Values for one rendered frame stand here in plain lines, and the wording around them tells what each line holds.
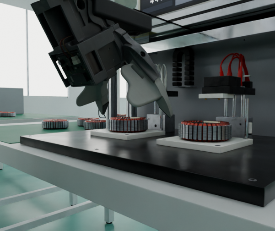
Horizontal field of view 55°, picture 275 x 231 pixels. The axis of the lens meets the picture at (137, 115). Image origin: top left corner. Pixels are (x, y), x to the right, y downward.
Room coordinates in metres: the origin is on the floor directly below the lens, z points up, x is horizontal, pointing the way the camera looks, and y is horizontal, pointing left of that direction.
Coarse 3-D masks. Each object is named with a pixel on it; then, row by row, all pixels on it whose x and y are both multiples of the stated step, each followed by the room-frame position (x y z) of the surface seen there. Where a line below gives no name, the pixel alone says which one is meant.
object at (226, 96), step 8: (208, 80) 0.62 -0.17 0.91; (216, 80) 0.61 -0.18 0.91; (224, 80) 0.59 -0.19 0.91; (232, 80) 0.60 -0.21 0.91; (240, 80) 0.63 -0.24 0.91; (208, 88) 0.62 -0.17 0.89; (216, 88) 0.61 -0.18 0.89; (224, 88) 0.59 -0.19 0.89; (232, 88) 0.59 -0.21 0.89; (240, 88) 0.62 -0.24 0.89; (248, 88) 0.66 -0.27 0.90; (200, 96) 0.61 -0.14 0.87; (208, 96) 0.60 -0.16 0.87; (216, 96) 0.58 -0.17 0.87; (224, 96) 0.58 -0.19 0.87; (232, 96) 0.60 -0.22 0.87; (224, 104) 0.70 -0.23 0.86; (232, 104) 0.68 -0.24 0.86; (224, 112) 0.69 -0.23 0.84; (232, 112) 0.68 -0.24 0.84
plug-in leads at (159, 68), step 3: (159, 66) 0.86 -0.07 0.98; (162, 66) 0.84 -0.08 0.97; (165, 66) 0.85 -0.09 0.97; (159, 69) 0.87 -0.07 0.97; (162, 69) 0.83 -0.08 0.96; (162, 72) 0.87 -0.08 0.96; (162, 75) 0.82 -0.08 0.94; (162, 78) 0.82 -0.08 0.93; (165, 78) 0.84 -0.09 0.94; (162, 81) 0.82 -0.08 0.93; (165, 81) 0.84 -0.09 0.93; (165, 84) 0.84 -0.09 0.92; (165, 87) 0.84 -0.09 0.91
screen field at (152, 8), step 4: (172, 0) 0.80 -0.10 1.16; (160, 4) 0.83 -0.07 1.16; (164, 4) 0.82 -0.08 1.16; (168, 4) 0.81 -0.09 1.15; (172, 4) 0.80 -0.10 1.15; (148, 8) 0.86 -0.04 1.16; (152, 8) 0.85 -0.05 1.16; (156, 8) 0.84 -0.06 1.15; (160, 8) 0.83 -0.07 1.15; (148, 12) 0.86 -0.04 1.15
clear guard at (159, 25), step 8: (152, 16) 0.63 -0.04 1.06; (152, 24) 0.69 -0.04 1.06; (160, 24) 0.69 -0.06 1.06; (168, 24) 0.69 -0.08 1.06; (176, 24) 0.70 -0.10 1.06; (152, 32) 0.77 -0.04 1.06; (160, 32) 0.77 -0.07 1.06; (168, 32) 0.77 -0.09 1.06; (176, 32) 0.77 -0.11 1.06; (184, 32) 0.77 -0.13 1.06; (192, 32) 0.77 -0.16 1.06; (136, 40) 0.87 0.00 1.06; (144, 40) 0.87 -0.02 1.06; (152, 40) 0.87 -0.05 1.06
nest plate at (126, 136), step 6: (90, 132) 0.74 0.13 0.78; (96, 132) 0.72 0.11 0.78; (102, 132) 0.71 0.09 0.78; (108, 132) 0.70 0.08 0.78; (114, 132) 0.70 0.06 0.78; (120, 132) 0.70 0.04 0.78; (126, 132) 0.70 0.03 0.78; (132, 132) 0.70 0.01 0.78; (138, 132) 0.70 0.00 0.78; (144, 132) 0.70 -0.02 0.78; (150, 132) 0.70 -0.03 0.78; (156, 132) 0.72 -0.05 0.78; (162, 132) 0.74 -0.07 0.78; (120, 138) 0.66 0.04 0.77; (126, 138) 0.64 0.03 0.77; (132, 138) 0.65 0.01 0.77; (138, 138) 0.67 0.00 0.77
